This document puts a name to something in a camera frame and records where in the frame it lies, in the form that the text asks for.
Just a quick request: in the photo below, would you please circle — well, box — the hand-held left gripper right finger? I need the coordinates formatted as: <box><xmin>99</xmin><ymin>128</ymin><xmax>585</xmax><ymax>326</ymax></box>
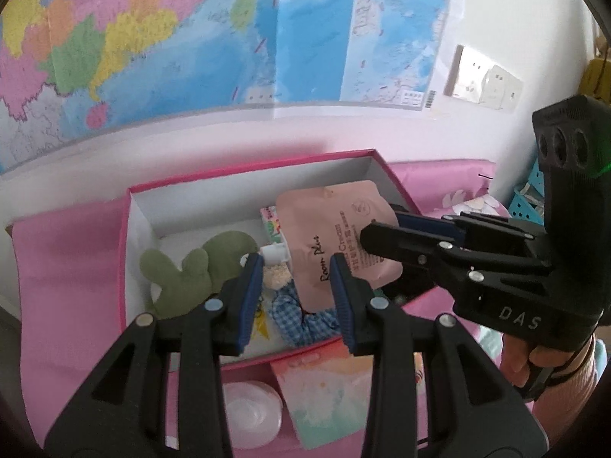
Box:
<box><xmin>329</xmin><ymin>253</ymin><xmax>550</xmax><ymax>458</ymax></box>

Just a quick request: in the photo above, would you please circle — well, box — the beige wall socket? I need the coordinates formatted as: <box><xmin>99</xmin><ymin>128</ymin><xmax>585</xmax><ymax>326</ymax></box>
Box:
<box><xmin>477</xmin><ymin>64</ymin><xmax>524</xmax><ymax>113</ymax></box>
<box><xmin>444</xmin><ymin>44</ymin><xmax>495</xmax><ymax>103</ymax></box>

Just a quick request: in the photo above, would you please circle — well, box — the clear round plastic lid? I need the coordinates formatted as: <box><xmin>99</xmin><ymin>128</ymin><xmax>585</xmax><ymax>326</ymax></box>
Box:
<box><xmin>222</xmin><ymin>381</ymin><xmax>283</xmax><ymax>450</ymax></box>

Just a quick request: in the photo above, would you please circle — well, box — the pink spout pouch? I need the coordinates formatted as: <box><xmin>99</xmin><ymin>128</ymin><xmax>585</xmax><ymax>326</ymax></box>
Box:
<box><xmin>259</xmin><ymin>180</ymin><xmax>404</xmax><ymax>313</ymax></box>

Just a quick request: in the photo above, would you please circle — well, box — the floral tissue packet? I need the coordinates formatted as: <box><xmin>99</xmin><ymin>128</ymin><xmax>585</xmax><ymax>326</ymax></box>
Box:
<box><xmin>259</xmin><ymin>205</ymin><xmax>284</xmax><ymax>244</ymax></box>

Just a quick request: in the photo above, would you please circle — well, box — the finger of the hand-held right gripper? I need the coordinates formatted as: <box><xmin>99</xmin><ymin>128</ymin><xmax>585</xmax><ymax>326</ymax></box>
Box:
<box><xmin>389</xmin><ymin>203</ymin><xmax>547</xmax><ymax>251</ymax></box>
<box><xmin>359</xmin><ymin>219</ymin><xmax>554</xmax><ymax>306</ymax></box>

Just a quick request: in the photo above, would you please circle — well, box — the pink cardboard box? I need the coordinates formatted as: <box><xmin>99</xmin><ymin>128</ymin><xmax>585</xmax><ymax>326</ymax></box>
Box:
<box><xmin>121</xmin><ymin>148</ymin><xmax>425</xmax><ymax>373</ymax></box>

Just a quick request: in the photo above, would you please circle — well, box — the pastel printed packet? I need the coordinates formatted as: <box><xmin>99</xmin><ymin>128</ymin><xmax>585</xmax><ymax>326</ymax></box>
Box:
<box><xmin>270</xmin><ymin>341</ymin><xmax>383</xmax><ymax>450</ymax></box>

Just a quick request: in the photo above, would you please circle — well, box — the person's right hand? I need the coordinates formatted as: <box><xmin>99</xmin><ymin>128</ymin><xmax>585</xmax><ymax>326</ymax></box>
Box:
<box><xmin>499</xmin><ymin>331</ymin><xmax>593</xmax><ymax>402</ymax></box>

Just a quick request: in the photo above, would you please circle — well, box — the white printed packet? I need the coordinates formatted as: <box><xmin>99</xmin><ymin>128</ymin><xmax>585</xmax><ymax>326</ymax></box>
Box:
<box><xmin>239</xmin><ymin>296</ymin><xmax>283</xmax><ymax>360</ymax></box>

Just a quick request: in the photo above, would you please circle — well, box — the green cactus plush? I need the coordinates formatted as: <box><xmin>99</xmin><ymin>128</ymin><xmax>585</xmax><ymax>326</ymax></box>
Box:
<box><xmin>139</xmin><ymin>231</ymin><xmax>259</xmax><ymax>320</ymax></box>

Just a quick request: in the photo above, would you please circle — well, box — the blue gingham plush doll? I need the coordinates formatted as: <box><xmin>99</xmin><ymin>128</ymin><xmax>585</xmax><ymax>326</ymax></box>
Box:
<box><xmin>262</xmin><ymin>263</ymin><xmax>345</xmax><ymax>348</ymax></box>

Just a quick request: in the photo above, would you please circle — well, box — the yellow object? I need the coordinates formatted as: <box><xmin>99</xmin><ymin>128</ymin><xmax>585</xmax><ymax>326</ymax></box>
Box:
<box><xmin>580</xmin><ymin>57</ymin><xmax>611</xmax><ymax>101</ymax></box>

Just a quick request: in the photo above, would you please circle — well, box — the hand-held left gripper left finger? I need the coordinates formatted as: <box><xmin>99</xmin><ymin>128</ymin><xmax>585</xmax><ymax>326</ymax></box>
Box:
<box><xmin>43</xmin><ymin>253</ymin><xmax>265</xmax><ymax>458</ymax></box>

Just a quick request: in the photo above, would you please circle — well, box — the colourful wall map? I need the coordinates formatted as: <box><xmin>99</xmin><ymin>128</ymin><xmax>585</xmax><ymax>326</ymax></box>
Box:
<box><xmin>0</xmin><ymin>0</ymin><xmax>452</xmax><ymax>177</ymax></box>

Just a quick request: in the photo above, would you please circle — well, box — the person's right forearm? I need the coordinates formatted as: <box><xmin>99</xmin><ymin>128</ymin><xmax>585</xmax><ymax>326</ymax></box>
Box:
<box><xmin>525</xmin><ymin>339</ymin><xmax>611</xmax><ymax>440</ymax></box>

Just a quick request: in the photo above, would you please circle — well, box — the blue plastic basket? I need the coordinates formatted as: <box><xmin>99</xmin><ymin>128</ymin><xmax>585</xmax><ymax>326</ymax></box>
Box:
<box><xmin>507</xmin><ymin>157</ymin><xmax>547</xmax><ymax>225</ymax></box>

